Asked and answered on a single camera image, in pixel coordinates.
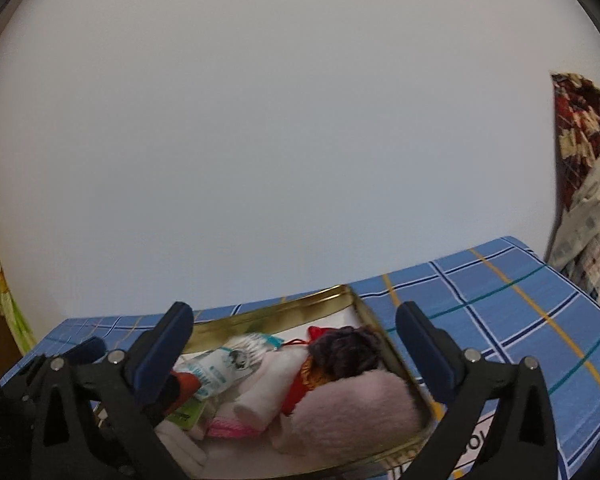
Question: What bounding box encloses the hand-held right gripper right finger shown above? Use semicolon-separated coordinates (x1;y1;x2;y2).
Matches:
395;301;560;480

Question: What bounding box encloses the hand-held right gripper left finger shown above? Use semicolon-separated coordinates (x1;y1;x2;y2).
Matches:
30;301;196;480

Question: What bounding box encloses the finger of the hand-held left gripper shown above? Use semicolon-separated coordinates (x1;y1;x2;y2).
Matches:
62;336;107;368
147;372;183;418

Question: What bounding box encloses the orange red cloth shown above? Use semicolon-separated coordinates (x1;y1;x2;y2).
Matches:
172;371;202;403

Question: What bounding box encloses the green tissue pack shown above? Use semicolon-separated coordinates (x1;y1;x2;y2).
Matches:
162;400;206;433

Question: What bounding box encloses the cotton swab packet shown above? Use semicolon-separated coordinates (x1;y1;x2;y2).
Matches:
177;332;283;401

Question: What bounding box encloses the white cloth with pink edge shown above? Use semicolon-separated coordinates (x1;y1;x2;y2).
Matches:
155;405;266;466

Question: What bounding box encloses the dark purple scrunchie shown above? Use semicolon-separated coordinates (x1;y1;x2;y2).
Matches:
307;325;383;386

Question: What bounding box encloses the pink fluffy puff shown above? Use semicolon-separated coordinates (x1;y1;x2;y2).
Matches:
270;369;423;456

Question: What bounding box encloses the white gauze roll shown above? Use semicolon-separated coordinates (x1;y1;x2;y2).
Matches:
232;382;293;431

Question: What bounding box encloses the pale pink cloth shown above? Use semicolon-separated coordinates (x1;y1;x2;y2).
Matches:
240;347;311;396

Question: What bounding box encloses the gold metal tin box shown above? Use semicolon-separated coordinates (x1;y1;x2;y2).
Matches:
92;284;438;480

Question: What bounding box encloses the red embroidered pouch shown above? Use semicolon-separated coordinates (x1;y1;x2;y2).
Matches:
280;326;341;416

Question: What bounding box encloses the blue plaid tablecloth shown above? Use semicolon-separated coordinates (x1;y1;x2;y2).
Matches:
0;236;600;480

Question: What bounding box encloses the white printed label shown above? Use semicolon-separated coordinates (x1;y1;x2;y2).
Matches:
390;410;498;480

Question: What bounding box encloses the yellow green printed curtain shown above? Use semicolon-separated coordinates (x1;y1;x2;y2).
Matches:
0;190;36;356

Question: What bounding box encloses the plaid hanging cloth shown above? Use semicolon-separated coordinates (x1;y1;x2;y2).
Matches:
547;125;600;318

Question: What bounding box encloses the red floral hanging cloth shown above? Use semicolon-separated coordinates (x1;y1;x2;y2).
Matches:
550;72;600;211

